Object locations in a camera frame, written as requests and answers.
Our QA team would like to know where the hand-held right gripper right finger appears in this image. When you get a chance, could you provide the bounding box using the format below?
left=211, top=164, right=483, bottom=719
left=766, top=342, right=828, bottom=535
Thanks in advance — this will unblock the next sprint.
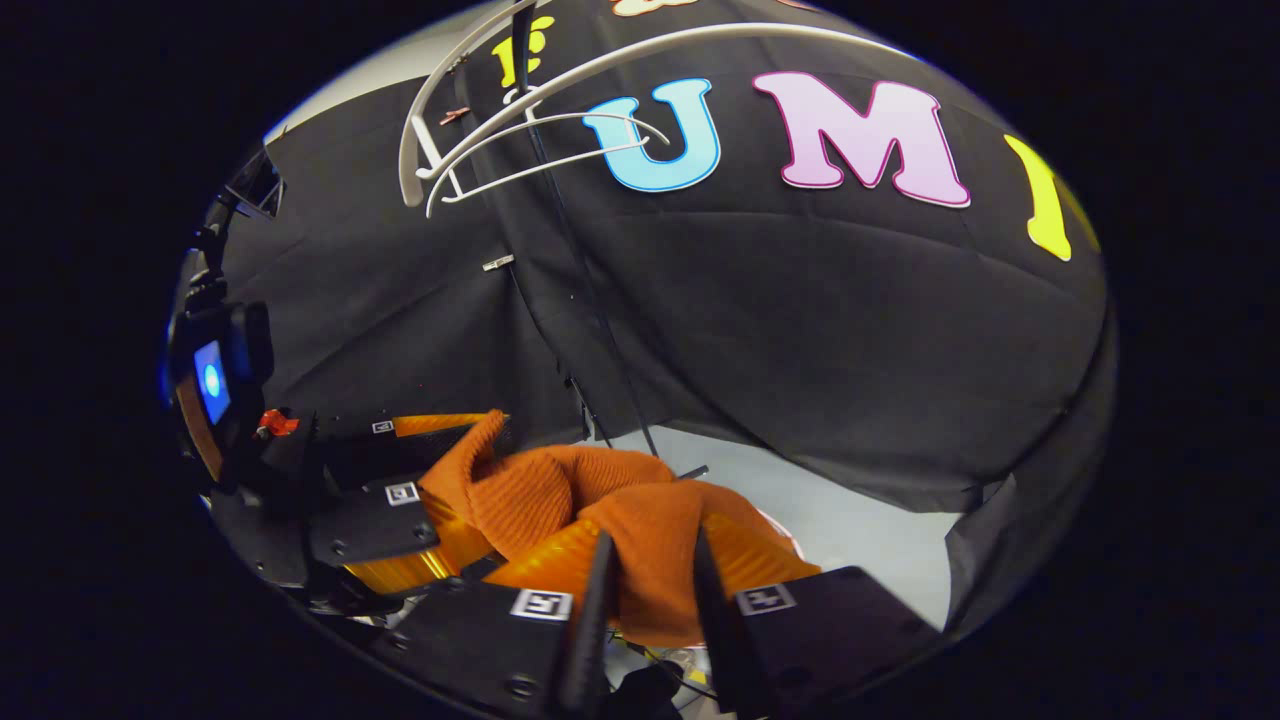
left=693, top=512, right=943, bottom=720

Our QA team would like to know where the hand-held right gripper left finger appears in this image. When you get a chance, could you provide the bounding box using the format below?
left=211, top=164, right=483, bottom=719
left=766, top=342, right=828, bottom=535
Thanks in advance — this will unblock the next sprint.
left=370, top=513, right=619, bottom=720

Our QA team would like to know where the orange corduroy jacket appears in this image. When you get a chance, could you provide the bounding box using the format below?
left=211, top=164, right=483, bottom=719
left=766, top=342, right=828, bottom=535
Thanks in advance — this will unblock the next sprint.
left=418, top=408, right=801, bottom=649

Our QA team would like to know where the white plastic hanger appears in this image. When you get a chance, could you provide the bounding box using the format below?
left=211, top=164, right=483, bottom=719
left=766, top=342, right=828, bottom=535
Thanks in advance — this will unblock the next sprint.
left=398, top=0, right=906, bottom=211
left=425, top=108, right=673, bottom=219

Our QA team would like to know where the black backdrop cloth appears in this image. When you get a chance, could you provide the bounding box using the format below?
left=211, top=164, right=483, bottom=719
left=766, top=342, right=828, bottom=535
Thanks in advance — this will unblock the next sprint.
left=215, top=0, right=1117, bottom=641

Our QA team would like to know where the black clothes rail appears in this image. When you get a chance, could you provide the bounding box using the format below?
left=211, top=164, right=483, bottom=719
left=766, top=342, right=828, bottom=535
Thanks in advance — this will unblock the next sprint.
left=510, top=0, right=542, bottom=77

